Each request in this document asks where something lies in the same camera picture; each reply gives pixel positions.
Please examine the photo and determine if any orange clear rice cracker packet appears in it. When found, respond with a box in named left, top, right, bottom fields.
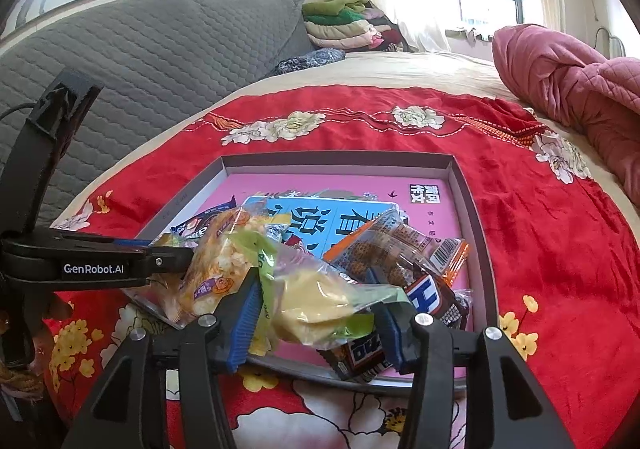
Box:
left=121, top=206, right=281, bottom=330

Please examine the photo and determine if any brown Snickers bar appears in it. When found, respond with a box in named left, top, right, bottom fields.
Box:
left=320, top=275, right=472, bottom=384

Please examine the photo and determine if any green clear cake packet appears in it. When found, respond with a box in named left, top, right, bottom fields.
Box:
left=229, top=229, right=409, bottom=356

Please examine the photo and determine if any dark blue snack packet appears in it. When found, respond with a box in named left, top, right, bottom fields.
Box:
left=169, top=197, right=236, bottom=249

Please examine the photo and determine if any red floral cloth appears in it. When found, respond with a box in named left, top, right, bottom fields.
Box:
left=58, top=85, right=639, bottom=448

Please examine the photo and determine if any grey quilted headboard cover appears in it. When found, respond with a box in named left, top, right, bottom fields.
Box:
left=1, top=0, right=314, bottom=225

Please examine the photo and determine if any clear orange-edged biscuit packet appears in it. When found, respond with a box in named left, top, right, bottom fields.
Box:
left=323, top=210, right=470, bottom=289

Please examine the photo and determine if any grey box lid tray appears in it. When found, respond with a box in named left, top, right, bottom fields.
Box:
left=128, top=151, right=497, bottom=396

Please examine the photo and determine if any blue patterned cloth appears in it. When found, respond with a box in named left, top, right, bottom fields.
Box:
left=269, top=48, right=346, bottom=76

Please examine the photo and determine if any stack of folded clothes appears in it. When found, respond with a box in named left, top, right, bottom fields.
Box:
left=302, top=0, right=410, bottom=53

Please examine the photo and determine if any pink quilted blanket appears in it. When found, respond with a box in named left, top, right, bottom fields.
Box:
left=492, top=24, right=640, bottom=204

